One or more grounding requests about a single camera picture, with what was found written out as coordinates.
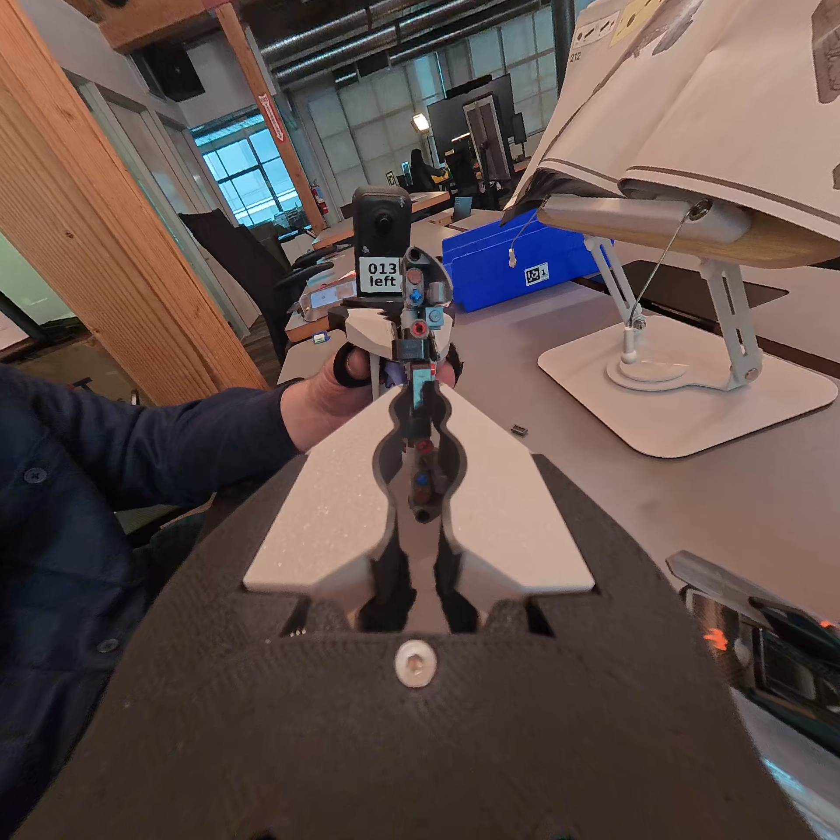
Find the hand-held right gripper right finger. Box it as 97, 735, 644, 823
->
434, 382, 597, 627

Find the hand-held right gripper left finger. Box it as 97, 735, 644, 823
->
241, 384, 403, 627

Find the small lego technic sub-assembly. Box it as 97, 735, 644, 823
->
395, 246, 455, 526

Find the grey lego car model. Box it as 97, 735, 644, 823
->
666, 550, 840, 756

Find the person's left forearm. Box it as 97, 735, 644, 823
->
0, 364, 303, 519

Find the lego instruction booklet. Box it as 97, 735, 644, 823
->
505, 0, 840, 244

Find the person's left hand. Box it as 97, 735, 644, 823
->
281, 348, 460, 455

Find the blue bin with square tag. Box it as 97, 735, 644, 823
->
441, 209, 614, 312

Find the black mesh office chair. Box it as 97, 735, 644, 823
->
180, 210, 336, 365

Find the white desk stand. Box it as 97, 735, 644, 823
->
538, 236, 840, 459

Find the person's dark jacket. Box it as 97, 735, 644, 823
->
0, 459, 217, 834

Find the layered plywood board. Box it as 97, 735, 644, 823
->
0, 0, 266, 408

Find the thin wire with white plug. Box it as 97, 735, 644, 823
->
622, 199, 714, 365
505, 193, 552, 271

